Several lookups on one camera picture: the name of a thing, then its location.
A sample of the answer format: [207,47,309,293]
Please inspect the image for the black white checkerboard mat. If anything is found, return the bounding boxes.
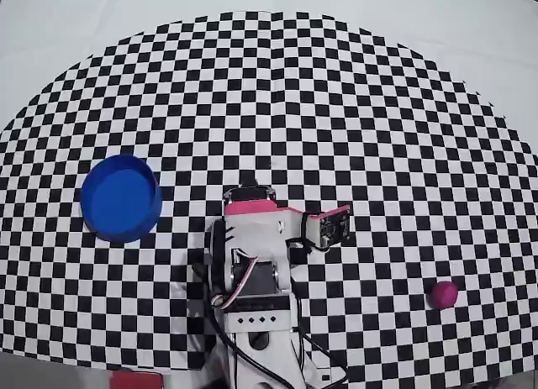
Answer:
[0,0,538,384]

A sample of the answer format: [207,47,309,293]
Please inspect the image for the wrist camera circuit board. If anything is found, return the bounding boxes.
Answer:
[301,203,353,250]

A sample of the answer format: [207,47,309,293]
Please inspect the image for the black cable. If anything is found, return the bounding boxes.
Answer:
[201,279,351,389]

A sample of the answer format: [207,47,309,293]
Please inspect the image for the blue round box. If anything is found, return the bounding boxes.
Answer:
[79,153,164,244]

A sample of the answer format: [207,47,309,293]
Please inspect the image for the red flat object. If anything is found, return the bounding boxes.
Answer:
[111,370,164,389]

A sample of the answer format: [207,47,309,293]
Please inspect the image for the pink faceted ball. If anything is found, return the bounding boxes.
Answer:
[431,280,459,311]

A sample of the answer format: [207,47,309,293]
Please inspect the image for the white pink gripper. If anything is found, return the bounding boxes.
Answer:
[222,186,305,244]

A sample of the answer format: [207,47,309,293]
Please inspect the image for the striped servo cable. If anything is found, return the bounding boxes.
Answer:
[212,253,262,311]

